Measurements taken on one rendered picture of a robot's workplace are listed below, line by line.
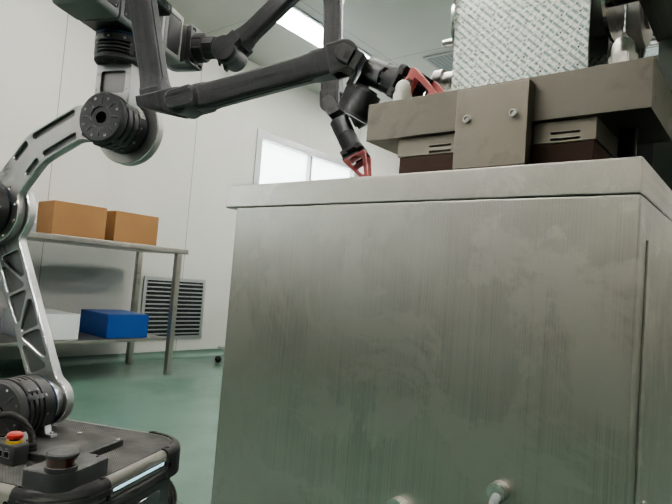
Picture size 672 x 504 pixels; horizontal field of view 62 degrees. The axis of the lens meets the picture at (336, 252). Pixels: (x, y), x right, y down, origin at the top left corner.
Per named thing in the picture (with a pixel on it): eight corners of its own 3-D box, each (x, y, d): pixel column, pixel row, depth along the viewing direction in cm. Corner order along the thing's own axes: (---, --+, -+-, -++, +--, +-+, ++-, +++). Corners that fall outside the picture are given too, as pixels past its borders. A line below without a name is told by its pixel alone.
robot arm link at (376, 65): (366, 50, 112) (381, 62, 116) (349, 81, 113) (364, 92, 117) (391, 60, 108) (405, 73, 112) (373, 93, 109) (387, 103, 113)
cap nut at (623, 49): (609, 79, 71) (611, 45, 72) (641, 74, 69) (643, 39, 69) (602, 69, 69) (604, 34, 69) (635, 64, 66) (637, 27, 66)
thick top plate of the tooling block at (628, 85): (417, 163, 101) (419, 130, 101) (672, 141, 76) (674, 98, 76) (365, 141, 88) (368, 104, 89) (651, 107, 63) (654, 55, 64)
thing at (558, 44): (449, 139, 102) (455, 41, 103) (584, 124, 87) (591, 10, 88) (447, 139, 101) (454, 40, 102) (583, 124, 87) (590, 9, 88)
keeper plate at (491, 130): (458, 172, 78) (463, 95, 78) (530, 167, 71) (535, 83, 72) (450, 168, 76) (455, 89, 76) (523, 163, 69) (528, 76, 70)
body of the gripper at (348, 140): (369, 155, 165) (359, 134, 166) (362, 146, 155) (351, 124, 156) (350, 165, 166) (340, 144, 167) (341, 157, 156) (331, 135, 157)
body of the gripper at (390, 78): (392, 98, 104) (365, 85, 108) (419, 113, 112) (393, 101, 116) (408, 65, 102) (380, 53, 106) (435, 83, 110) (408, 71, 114)
